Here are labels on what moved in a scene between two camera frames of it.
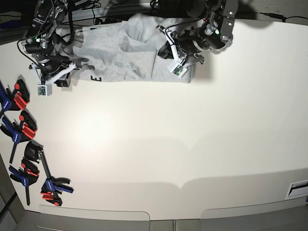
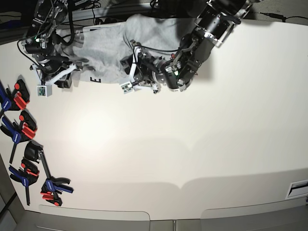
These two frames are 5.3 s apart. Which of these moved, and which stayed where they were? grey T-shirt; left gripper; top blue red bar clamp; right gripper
Moved: right gripper
Stayed: left gripper; grey T-shirt; top blue red bar clamp
